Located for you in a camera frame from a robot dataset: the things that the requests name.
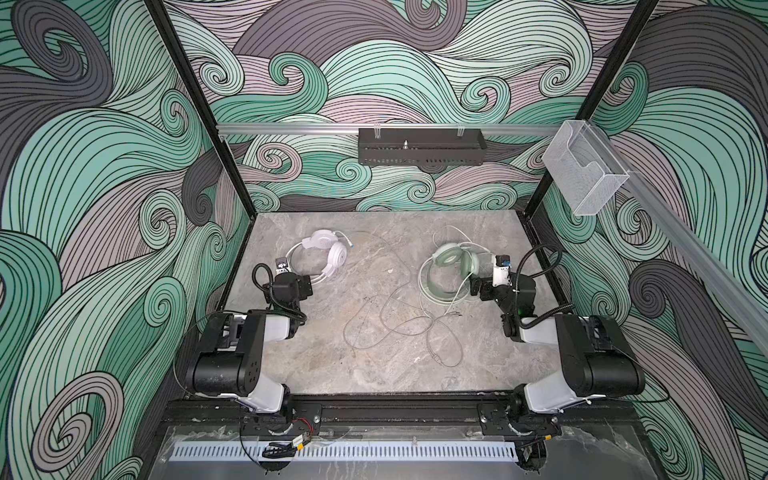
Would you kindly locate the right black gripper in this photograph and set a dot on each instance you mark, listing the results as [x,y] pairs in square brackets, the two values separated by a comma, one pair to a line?
[489,289]

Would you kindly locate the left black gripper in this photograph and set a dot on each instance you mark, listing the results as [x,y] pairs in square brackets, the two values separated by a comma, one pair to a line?
[294,285]

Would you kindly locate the white over-ear headphones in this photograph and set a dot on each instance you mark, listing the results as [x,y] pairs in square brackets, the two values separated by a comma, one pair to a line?
[336,244]

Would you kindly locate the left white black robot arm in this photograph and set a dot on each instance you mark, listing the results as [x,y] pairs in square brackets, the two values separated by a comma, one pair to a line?
[228,360]

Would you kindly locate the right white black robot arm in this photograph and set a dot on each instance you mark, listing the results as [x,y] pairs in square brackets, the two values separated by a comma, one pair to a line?
[595,359]

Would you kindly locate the green over-ear headphones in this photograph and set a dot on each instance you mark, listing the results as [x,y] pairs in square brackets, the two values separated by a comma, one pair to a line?
[456,256]

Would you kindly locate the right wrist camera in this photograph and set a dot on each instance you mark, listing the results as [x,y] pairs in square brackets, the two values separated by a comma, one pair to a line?
[501,270]

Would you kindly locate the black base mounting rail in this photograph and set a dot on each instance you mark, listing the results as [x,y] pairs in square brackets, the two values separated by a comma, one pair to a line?
[495,413]

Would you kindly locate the clear plastic wall bin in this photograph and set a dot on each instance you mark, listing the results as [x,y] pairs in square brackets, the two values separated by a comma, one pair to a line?
[585,167]

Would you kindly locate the white slotted cable duct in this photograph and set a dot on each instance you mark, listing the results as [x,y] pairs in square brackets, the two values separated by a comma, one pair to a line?
[453,451]

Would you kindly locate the black perforated wall tray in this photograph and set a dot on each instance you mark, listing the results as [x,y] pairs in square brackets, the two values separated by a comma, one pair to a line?
[431,149]

